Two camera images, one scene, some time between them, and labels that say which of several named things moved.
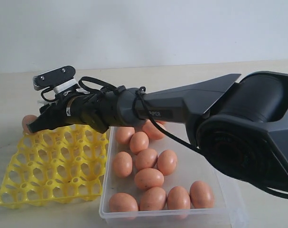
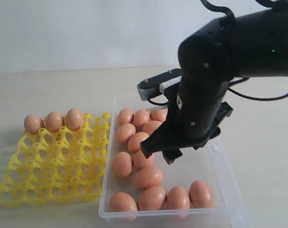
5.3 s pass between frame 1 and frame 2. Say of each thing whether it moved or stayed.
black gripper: moved
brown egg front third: stayed
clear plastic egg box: stayed
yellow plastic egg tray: stayed
